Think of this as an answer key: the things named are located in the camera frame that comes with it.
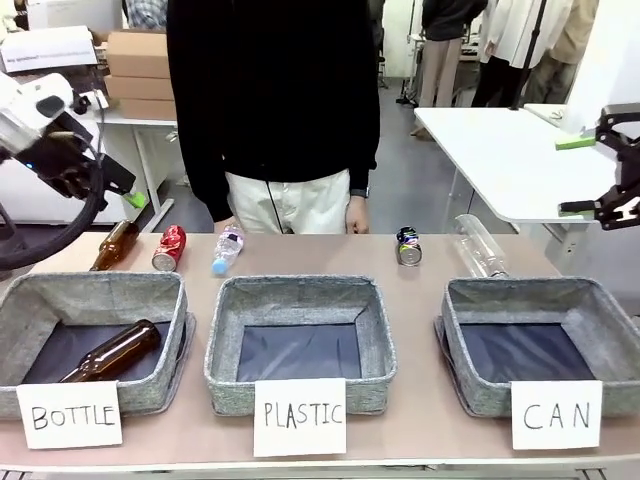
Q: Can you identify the brown glass bottle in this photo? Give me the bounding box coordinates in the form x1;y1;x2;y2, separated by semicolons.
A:
89;219;141;273
58;318;163;384

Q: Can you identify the paper label can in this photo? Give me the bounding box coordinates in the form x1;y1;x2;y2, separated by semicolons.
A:
509;379;604;451

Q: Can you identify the grey basket labelled plastic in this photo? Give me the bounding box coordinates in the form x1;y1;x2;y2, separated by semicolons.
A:
202;274;399;417

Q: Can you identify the paper label bottle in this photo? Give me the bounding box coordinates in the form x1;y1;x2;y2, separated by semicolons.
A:
15;380;124;451

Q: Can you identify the bystander in tan coat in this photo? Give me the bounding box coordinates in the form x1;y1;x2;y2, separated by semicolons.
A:
521;0;600;106

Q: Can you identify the bystander in white coat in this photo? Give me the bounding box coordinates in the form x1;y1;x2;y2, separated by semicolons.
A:
470;0;551;109

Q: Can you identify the black tripod pole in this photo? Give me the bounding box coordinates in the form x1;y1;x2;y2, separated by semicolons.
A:
507;0;549;112

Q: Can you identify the large cardboard box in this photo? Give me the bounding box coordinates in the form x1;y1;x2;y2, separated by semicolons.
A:
105;29;172;80

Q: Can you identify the flat cardboard box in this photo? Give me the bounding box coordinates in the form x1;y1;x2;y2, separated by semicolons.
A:
118;97;178;121
103;75;176;102

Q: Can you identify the white side table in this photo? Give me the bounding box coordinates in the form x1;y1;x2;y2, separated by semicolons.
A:
413;103;624;225

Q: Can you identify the person in black sweater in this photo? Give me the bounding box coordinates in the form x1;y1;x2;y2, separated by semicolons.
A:
165;0;385;236

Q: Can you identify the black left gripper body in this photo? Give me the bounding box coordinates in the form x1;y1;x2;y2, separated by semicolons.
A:
22;112;137;202

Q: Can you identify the plastic water bottle blue cap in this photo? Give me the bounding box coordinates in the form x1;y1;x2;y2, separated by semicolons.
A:
210;224;248;277

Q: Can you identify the person's left forearm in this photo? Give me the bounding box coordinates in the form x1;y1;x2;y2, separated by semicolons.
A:
344;94;384;192

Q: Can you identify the person's right forearm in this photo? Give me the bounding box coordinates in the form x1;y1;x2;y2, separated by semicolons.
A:
177;114;235;224

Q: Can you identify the crushed blue can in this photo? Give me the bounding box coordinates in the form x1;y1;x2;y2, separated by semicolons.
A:
395;225;424;268

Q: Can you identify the black hanging cord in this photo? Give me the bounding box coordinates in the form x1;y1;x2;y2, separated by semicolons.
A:
265;179;294;235

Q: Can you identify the grey basket labelled bottle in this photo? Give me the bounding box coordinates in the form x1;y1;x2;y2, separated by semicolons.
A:
0;271;197;421

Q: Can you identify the bystander in plaid shirt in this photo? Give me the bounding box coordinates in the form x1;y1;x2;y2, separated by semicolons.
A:
123;0;169;32

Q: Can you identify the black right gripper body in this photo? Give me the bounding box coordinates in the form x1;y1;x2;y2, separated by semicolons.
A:
615;133;640;202

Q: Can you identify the person's left hand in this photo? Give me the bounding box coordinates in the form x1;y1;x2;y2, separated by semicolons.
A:
346;193;372;235

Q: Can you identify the red soda can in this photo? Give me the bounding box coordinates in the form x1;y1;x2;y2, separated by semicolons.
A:
151;224;188;273

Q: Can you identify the white desk with legs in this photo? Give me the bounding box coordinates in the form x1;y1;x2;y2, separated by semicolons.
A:
97;106;180;220

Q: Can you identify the white box with print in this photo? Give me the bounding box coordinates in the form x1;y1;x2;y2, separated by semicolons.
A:
0;25;97;76

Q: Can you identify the grey basket labelled can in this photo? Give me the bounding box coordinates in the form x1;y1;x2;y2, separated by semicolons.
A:
433;277;640;420

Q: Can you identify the paper label plastic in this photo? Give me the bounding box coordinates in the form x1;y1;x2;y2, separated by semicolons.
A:
252;377;348;458

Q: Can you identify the bystander in dark jacket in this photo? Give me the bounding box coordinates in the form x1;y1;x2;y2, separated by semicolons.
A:
418;0;489;109

